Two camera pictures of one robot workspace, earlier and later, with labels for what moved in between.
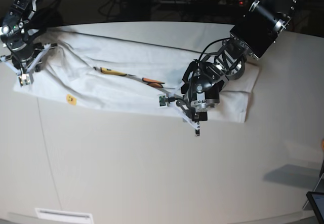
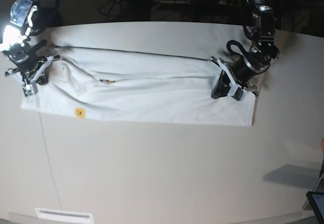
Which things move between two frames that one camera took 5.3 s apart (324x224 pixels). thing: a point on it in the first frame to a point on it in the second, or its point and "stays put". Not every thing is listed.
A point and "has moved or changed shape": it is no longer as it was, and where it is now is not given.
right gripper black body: (200, 96) to (244, 70)
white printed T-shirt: (128, 67) has moved or changed shape
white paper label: (53, 216) stays put
